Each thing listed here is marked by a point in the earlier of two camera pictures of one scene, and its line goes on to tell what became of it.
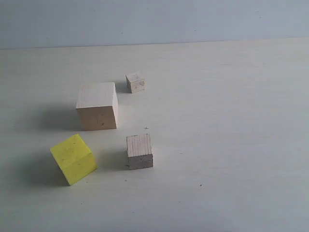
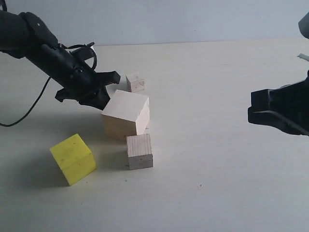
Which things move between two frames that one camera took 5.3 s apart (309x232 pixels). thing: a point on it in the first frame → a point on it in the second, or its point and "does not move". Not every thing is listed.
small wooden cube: [135, 82] does not move
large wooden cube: [97, 106] → [126, 114]
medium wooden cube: [139, 152] does not move
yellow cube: [74, 158] does not move
